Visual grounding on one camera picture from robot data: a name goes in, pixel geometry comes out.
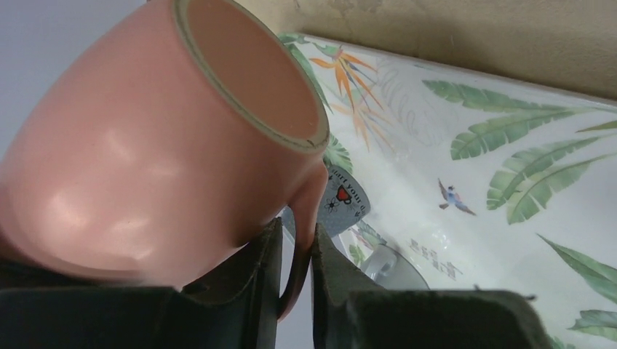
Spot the light grey mug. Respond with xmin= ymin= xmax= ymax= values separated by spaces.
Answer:
xmin=281 ymin=164 xmax=430 ymax=291

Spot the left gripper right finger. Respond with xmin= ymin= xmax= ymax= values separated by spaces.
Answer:
xmin=311 ymin=225 xmax=552 ymax=348

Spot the pink mug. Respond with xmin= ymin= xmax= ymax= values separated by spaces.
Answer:
xmin=1 ymin=1 xmax=330 ymax=318

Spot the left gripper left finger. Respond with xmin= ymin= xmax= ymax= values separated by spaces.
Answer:
xmin=1 ymin=219 xmax=282 ymax=348

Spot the leaf pattern serving tray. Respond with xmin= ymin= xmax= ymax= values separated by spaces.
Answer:
xmin=280 ymin=33 xmax=616 ymax=348

